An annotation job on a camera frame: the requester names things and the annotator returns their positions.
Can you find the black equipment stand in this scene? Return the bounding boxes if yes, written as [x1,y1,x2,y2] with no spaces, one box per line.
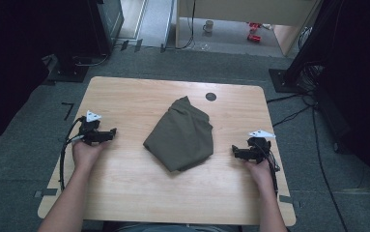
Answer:
[46,0,125,83]

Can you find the black hanging cable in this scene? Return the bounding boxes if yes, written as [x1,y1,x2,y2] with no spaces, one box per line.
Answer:
[159,0,197,53]

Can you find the long black floor cable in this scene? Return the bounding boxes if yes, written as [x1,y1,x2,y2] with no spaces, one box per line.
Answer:
[310,104,349,232]

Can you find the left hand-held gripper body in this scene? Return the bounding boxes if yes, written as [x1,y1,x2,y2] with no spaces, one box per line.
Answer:
[77,109,110,146]

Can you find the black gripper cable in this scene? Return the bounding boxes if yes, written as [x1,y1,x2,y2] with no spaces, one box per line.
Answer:
[58,116,86,191]
[255,141,282,197]

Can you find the light wooden furniture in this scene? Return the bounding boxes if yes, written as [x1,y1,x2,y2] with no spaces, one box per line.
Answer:
[174,0,323,58]

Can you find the grey mug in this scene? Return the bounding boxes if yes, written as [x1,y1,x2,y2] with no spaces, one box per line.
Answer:
[202,19,215,34]

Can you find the person's right hand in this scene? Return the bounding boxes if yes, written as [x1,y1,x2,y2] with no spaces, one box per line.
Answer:
[244,159,275,191]

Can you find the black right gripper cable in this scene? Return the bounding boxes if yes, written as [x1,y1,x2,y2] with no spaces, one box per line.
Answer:
[255,141,282,197]

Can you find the large red tool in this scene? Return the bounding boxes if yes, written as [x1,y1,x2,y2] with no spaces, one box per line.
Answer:
[246,33,263,44]

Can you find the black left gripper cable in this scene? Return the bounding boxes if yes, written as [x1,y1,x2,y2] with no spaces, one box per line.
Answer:
[58,116,86,191]

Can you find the short black floor cable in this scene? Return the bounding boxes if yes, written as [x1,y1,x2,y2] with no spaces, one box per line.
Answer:
[271,104,314,128]

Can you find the person's left hand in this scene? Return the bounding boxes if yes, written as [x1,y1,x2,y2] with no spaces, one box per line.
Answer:
[71,139,109,172]

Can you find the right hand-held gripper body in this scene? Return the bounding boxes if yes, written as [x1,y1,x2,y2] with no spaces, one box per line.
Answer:
[245,129,276,164]

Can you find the olive green shorts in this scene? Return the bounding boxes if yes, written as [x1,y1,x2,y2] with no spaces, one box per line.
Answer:
[142,96,214,173]

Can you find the black stand with cables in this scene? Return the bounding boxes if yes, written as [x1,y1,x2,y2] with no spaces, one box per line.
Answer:
[268,0,338,95]

